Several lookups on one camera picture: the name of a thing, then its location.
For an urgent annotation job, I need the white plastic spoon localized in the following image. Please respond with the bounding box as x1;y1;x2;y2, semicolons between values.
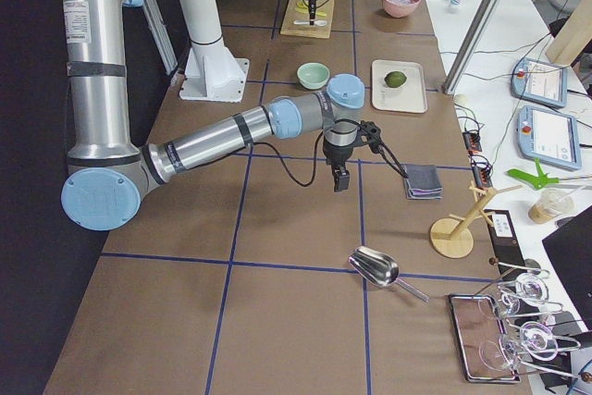
292;19;328;27

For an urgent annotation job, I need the mint green bowl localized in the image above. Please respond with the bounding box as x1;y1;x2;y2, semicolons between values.
297;62;330;90

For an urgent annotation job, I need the bamboo cutting board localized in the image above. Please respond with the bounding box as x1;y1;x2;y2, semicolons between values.
280;0;335;39

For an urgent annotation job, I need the grey folded cloth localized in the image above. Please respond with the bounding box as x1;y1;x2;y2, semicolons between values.
402;164;443;200

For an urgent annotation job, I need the metal scoop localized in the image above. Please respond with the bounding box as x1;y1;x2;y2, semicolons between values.
348;246;430;303

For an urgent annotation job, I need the cream rabbit tray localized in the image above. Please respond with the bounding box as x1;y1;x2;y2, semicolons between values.
372;59;427;114

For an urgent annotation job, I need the green avocado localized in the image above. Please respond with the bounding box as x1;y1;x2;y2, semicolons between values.
384;70;408;89

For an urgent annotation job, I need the wooden mug tree stand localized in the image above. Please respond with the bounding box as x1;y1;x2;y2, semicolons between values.
429;181;522;259

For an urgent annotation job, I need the green plastic clamp tool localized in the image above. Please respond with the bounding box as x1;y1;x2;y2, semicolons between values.
506;157;592;191

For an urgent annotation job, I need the iced coffee cup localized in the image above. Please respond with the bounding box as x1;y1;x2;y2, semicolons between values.
528;189;574;224

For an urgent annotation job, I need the upper teach pendant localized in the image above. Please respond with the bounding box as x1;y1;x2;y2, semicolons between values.
511;58;567;109

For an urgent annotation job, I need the teach pendant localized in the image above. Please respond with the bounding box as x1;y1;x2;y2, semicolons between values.
511;58;567;109
517;105;582;171

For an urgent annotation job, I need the lower teach pendant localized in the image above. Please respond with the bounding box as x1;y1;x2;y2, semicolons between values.
517;105;582;171

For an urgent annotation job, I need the glass cup rack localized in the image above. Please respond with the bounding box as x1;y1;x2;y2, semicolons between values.
478;257;591;385

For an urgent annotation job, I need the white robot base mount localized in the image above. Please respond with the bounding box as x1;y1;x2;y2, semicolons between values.
179;0;250;103

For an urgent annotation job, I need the aluminium frame post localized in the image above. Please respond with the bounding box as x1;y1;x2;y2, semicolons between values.
442;0;500;94

